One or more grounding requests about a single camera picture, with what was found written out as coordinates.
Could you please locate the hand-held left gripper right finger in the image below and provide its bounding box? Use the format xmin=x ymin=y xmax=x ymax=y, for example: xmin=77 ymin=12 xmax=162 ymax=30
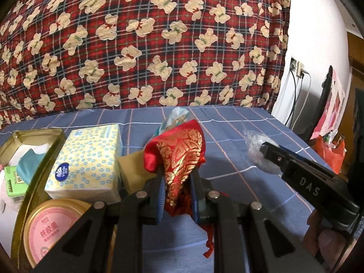
xmin=191 ymin=171 xmax=326 ymax=273

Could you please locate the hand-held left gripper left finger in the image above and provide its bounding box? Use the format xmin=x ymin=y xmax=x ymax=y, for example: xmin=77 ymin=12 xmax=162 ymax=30
xmin=30 ymin=171 xmax=165 ymax=273

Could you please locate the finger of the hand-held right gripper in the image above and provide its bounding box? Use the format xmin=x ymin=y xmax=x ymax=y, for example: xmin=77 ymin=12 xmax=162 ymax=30
xmin=259 ymin=142 xmax=319 ymax=177

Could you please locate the clear plastic bag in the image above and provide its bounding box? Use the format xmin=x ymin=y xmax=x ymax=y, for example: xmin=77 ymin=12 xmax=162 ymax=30
xmin=243 ymin=129 xmax=283 ymax=175

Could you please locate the red gold embroidered pouch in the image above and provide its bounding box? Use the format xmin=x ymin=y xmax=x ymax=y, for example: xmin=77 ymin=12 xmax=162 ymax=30
xmin=144 ymin=119 xmax=228 ymax=259

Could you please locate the gold metal tray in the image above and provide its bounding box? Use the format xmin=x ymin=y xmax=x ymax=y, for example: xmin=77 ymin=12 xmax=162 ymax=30
xmin=0 ymin=128 xmax=67 ymax=270

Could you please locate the person's right hand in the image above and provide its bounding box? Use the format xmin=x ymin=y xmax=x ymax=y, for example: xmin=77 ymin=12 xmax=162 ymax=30
xmin=303 ymin=209 xmax=349 ymax=273

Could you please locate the red plastic bag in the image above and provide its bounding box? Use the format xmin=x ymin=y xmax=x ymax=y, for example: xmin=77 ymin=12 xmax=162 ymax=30
xmin=313 ymin=135 xmax=346 ymax=174

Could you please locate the blue plaid bed sheet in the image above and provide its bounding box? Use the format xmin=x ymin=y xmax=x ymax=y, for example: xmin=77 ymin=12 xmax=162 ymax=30
xmin=0 ymin=105 xmax=336 ymax=273

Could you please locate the olive cloth pouch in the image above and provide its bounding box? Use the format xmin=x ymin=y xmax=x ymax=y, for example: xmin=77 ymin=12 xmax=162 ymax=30
xmin=118 ymin=148 xmax=160 ymax=194

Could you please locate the black flat board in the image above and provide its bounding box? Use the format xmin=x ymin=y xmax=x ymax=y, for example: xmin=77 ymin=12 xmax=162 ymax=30
xmin=296 ymin=65 xmax=334 ymax=145

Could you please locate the white green tissue packet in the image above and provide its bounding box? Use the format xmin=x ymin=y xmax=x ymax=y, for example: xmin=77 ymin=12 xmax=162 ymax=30
xmin=155 ymin=106 xmax=190 ymax=137

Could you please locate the yellow dotted tissue pack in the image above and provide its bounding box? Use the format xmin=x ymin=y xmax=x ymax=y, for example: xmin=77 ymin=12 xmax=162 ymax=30
xmin=44 ymin=124 xmax=124 ymax=204

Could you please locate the wooden cabinet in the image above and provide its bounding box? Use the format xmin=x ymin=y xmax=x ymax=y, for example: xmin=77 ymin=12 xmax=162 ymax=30
xmin=347 ymin=31 xmax=364 ymax=182

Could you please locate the round pink lid tin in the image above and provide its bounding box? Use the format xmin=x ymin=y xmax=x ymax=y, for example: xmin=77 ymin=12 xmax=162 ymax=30
xmin=23 ymin=198 xmax=117 ymax=269

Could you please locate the teal cloth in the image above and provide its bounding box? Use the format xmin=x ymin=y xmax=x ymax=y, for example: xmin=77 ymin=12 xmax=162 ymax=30
xmin=16 ymin=148 xmax=47 ymax=184

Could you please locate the red plaid bear-print blanket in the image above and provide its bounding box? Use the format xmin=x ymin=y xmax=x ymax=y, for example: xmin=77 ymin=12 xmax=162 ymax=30
xmin=0 ymin=0 xmax=292 ymax=130

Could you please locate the black cable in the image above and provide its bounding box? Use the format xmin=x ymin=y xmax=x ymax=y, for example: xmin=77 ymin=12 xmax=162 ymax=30
xmin=285 ymin=70 xmax=298 ymax=128

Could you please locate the grey cable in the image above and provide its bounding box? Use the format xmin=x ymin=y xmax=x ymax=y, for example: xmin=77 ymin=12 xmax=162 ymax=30
xmin=301 ymin=70 xmax=312 ymax=120

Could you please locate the wall socket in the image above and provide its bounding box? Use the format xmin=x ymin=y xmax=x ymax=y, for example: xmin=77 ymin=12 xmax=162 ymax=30
xmin=289 ymin=58 xmax=305 ymax=77

